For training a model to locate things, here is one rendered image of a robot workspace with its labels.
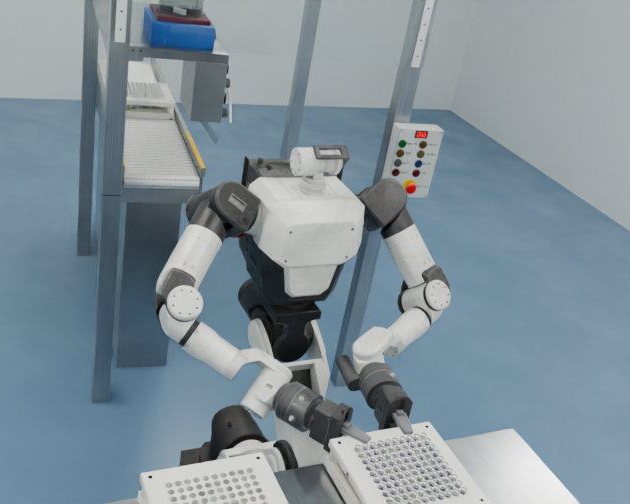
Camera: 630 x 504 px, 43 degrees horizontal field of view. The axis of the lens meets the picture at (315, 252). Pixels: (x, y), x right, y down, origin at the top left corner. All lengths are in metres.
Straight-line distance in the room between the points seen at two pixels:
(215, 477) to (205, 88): 1.44
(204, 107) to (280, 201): 0.87
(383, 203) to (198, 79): 0.89
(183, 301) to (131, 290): 1.39
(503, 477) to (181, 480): 0.71
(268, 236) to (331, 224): 0.15
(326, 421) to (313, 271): 0.43
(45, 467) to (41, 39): 3.70
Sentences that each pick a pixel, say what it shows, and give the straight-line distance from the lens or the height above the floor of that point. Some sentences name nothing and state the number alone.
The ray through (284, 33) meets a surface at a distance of 2.59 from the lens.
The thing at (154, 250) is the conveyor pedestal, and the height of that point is 0.54.
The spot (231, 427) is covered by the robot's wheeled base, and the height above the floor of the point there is 0.35.
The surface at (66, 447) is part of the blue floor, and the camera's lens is 2.97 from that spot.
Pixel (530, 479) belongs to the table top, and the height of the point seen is 0.85.
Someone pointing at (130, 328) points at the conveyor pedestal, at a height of 0.19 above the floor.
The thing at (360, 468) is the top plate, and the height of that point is 0.92.
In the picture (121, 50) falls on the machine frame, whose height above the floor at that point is 1.34.
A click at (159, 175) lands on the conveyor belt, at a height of 0.89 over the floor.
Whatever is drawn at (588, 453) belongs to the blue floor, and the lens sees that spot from 3.48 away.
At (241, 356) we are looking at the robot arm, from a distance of 1.75.
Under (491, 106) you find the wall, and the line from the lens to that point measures 6.87.
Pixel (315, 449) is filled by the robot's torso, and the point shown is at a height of 0.64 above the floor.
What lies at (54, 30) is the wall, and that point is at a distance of 5.98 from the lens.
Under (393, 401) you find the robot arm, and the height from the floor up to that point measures 0.96.
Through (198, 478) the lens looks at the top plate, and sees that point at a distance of 1.56.
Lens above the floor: 2.01
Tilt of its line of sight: 28 degrees down
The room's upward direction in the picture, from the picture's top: 11 degrees clockwise
